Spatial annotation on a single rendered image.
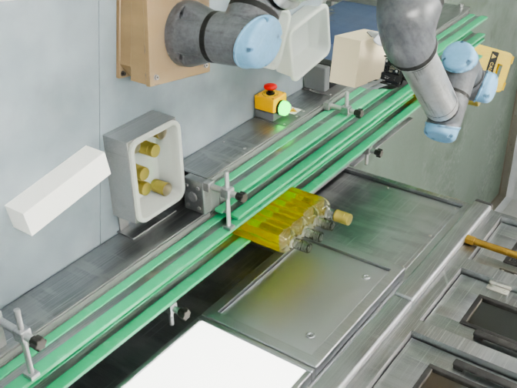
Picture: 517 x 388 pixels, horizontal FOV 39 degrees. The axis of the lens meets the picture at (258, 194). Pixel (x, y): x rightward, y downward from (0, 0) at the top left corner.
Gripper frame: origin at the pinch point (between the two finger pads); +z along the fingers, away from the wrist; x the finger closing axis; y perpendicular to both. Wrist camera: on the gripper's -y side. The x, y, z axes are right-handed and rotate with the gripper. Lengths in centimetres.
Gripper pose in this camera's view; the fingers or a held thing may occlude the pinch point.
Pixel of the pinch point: (365, 58)
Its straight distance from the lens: 198.0
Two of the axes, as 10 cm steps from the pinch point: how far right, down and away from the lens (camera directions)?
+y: -5.8, 2.8, -7.6
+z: -8.1, -2.9, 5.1
